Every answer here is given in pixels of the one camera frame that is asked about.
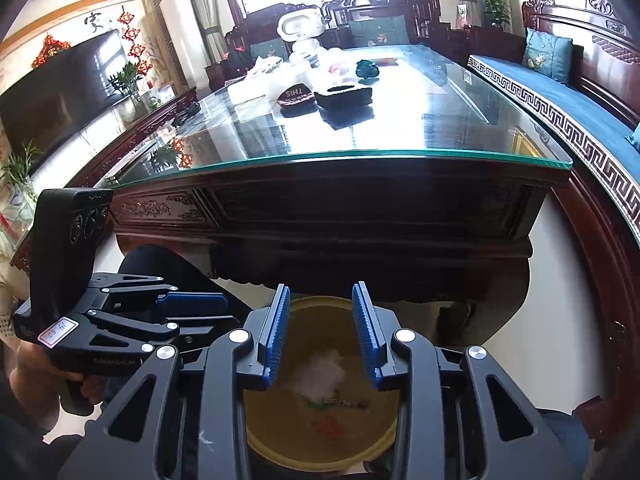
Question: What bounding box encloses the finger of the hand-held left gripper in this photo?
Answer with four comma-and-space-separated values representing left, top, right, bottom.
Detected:
87, 308, 242, 358
89, 272, 229, 317

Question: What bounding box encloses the orange scrap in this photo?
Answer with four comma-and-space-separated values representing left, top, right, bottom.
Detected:
311, 415, 346, 438

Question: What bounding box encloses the black television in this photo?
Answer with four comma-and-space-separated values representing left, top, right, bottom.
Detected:
0, 29, 126, 161

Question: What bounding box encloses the green plant in patterned vase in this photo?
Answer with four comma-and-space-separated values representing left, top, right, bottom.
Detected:
0, 142, 41, 221

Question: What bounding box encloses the carved wooden armchair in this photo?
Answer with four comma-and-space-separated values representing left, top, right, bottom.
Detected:
224, 2, 326, 68
322, 0, 451, 50

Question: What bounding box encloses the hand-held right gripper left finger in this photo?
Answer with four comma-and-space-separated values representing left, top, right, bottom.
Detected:
59, 284, 291, 480

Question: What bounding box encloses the red diamond knot ornament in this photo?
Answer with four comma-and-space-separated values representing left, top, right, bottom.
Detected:
31, 34, 71, 68

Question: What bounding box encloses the person's left forearm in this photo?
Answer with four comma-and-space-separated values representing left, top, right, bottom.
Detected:
0, 375, 76, 480

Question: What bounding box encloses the tall green potted plant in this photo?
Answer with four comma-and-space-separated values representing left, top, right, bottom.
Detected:
480, 0, 512, 28

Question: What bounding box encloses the wooden television cabinet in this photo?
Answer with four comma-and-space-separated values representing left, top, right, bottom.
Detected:
25, 87, 198, 181

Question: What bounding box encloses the black cable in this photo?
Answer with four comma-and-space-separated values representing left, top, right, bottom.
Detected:
172, 102, 202, 126

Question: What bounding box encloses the window curtain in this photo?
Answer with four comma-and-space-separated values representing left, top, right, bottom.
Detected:
175, 0, 226, 66

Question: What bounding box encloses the glass-topped wooden coffee table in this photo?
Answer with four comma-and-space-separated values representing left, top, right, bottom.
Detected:
10, 44, 573, 321

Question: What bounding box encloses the black rectangular tray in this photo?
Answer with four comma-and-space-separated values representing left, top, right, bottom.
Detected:
313, 85, 374, 110

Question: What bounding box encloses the carved wooden sofa blue seat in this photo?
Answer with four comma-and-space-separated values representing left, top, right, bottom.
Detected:
467, 0, 640, 241

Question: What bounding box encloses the small colourful wrapper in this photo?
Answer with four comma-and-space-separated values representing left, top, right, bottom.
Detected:
307, 396, 373, 411

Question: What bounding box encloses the person's left hand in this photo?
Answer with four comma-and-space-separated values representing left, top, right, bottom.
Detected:
15, 354, 108, 413

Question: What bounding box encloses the white standing air conditioner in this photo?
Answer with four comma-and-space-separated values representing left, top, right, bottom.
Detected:
160, 0, 198, 91

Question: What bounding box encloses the white toy robot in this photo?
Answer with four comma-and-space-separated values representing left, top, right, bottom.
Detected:
276, 7, 328, 63

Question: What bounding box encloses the yellow round bin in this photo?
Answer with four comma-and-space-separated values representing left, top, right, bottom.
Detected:
243, 296, 401, 466

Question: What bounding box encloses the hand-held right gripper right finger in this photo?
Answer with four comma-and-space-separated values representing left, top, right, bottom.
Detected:
351, 281, 583, 480

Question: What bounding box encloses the white tissue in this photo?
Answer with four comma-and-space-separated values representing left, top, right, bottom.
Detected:
290, 352, 348, 403

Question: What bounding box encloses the red hanging knot string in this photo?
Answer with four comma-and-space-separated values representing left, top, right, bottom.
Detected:
117, 7, 153, 78

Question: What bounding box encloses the green plant in glass vase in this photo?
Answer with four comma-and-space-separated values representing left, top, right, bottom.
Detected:
107, 60, 148, 121

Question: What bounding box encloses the dark oval lettered cap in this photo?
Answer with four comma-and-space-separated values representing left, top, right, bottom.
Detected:
276, 82, 318, 109

